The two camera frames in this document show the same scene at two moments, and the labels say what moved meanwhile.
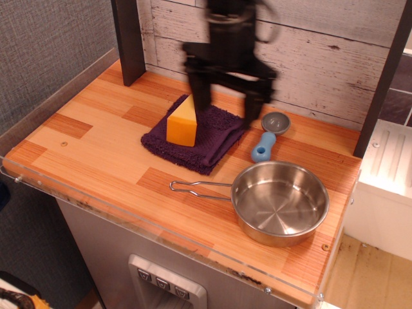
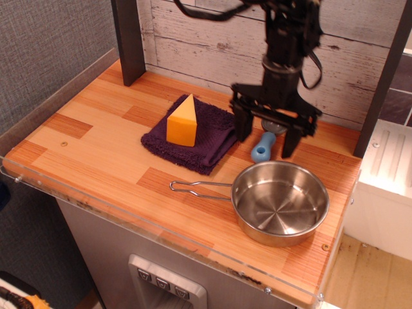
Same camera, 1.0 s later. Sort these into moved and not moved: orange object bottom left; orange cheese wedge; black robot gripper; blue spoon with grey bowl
Moved: black robot gripper
Not moved: orange cheese wedge; blue spoon with grey bowl; orange object bottom left
